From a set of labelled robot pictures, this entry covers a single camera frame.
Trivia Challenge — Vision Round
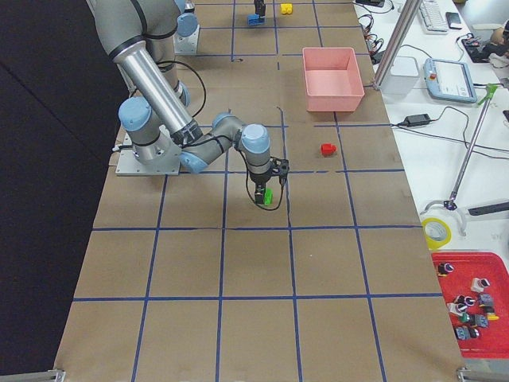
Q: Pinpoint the yellow toy block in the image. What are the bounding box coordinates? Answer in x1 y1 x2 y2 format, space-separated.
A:
280 3 293 15

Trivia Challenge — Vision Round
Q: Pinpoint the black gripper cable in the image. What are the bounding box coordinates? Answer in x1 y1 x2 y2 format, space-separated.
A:
153 60 288 212

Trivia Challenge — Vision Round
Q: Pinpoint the white storage box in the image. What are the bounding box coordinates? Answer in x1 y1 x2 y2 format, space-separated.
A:
382 56 419 95

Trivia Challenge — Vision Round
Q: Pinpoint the red toy block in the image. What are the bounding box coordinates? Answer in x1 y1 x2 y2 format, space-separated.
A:
321 143 337 157

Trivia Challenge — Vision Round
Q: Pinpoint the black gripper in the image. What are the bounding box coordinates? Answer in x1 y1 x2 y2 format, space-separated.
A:
251 158 289 205

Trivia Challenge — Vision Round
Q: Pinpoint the blue toy block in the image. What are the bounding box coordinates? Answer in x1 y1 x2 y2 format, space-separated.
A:
247 14 265 26

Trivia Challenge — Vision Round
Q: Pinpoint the pink plastic box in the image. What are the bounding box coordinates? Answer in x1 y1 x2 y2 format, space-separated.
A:
302 47 365 112

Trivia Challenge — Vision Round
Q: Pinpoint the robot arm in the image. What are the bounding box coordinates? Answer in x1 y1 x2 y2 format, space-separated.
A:
89 1 289 209

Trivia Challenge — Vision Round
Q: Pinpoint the yellow tape roll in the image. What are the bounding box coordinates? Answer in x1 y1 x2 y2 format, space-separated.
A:
422 217 452 251

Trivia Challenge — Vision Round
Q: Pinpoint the teach pendant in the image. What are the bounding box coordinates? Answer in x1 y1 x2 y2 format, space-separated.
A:
423 58 477 103

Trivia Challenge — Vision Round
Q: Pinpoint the black power adapter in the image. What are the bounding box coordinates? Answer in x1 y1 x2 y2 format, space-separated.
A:
402 114 432 127

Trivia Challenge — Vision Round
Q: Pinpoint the green toy block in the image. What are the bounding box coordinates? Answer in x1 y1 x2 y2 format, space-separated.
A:
262 188 273 206

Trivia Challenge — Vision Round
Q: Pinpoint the white keyboard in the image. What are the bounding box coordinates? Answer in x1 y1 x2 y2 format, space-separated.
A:
418 0 449 34

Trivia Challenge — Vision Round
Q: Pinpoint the red plastic tray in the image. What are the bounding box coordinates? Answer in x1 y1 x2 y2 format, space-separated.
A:
432 251 508 359

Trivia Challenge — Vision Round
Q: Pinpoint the metal tripod stand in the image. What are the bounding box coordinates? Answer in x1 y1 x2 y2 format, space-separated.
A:
420 84 498 236

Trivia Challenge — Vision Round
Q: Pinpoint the aluminium frame post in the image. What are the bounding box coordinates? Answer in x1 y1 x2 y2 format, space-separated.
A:
372 0 422 90

